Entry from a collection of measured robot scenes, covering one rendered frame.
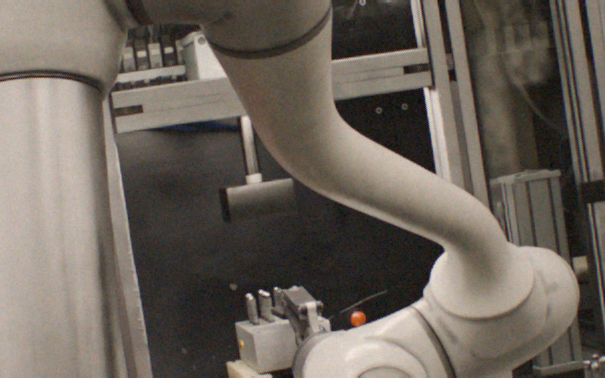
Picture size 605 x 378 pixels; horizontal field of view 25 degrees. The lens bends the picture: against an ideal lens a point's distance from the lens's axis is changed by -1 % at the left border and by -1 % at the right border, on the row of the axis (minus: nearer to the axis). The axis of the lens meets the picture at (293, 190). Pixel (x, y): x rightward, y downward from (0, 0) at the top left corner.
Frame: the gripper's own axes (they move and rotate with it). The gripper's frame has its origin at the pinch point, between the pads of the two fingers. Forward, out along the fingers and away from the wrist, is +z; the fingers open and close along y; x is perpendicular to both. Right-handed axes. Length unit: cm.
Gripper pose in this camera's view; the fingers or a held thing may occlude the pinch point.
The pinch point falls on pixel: (292, 345)
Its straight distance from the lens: 166.8
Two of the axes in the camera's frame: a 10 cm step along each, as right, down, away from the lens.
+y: -1.5, -9.9, -0.5
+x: -9.6, 1.6, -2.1
